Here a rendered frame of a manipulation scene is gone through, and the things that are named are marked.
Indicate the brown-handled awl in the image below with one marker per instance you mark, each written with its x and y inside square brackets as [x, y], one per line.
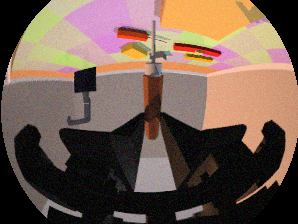
[152, 81]

